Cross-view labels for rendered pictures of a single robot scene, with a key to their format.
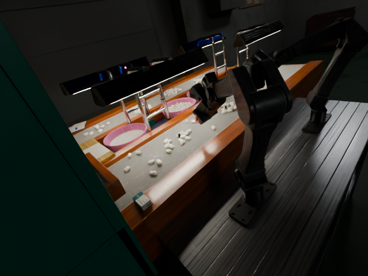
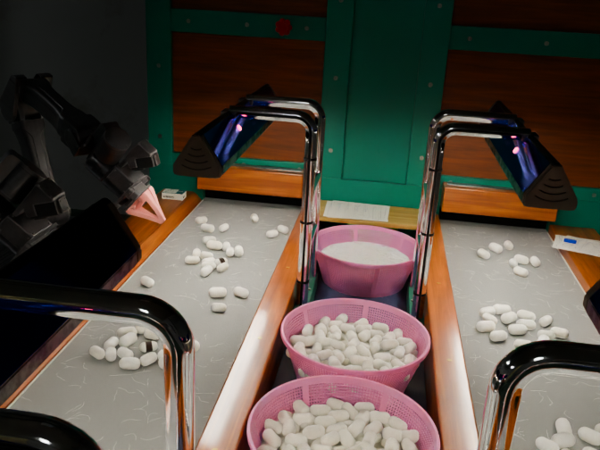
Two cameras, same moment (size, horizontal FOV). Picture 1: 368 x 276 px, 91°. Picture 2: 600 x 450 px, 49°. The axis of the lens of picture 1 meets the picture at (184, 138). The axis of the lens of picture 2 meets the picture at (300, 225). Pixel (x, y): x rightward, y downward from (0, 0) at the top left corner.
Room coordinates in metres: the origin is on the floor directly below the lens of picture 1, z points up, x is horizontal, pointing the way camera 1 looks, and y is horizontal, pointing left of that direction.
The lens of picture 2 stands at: (1.91, -0.85, 1.34)
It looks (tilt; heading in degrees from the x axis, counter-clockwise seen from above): 20 degrees down; 134
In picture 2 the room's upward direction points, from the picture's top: 3 degrees clockwise
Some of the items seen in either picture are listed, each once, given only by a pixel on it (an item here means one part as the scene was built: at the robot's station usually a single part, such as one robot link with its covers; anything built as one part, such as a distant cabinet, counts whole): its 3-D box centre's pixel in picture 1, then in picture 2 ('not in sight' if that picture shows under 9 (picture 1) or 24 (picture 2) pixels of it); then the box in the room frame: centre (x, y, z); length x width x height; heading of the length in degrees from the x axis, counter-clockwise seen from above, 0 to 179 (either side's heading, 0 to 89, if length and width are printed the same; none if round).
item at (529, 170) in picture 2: (110, 73); (519, 143); (1.33, 0.37, 1.08); 0.62 x 0.08 x 0.07; 127
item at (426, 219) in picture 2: (126, 99); (464, 225); (1.27, 0.31, 0.90); 0.20 x 0.19 x 0.45; 127
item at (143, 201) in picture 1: (142, 200); (174, 194); (0.43, 0.18, 0.77); 0.06 x 0.04 x 0.02; 37
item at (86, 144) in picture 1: (90, 152); (370, 214); (0.88, 0.51, 0.77); 0.33 x 0.15 x 0.01; 37
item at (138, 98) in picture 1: (160, 105); (273, 207); (0.95, 0.08, 0.90); 0.20 x 0.19 x 0.45; 127
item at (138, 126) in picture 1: (127, 139); (364, 262); (1.01, 0.34, 0.72); 0.27 x 0.27 x 0.10
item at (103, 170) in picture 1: (98, 174); (251, 179); (0.57, 0.35, 0.83); 0.30 x 0.06 x 0.07; 37
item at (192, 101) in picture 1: (179, 110); (353, 354); (1.27, -0.02, 0.72); 0.27 x 0.27 x 0.10
